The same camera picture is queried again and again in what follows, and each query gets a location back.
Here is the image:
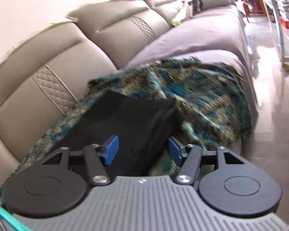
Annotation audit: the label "teal cable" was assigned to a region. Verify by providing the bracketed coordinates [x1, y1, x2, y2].
[0, 203, 31, 231]

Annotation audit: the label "grey purple sofa cover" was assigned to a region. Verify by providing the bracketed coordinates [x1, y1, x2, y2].
[124, 3, 260, 147]

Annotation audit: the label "glass table with metal legs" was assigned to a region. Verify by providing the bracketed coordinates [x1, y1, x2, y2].
[260, 0, 289, 62]

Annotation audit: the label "teal paisley patterned blanket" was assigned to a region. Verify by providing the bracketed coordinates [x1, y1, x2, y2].
[0, 56, 254, 206]

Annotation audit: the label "beige leather sofa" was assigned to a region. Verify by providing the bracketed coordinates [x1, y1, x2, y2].
[0, 0, 239, 187]

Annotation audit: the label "black pants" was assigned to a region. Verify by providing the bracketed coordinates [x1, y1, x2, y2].
[51, 91, 182, 179]

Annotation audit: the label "wooden chair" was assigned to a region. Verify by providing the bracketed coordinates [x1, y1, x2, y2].
[239, 0, 267, 21]

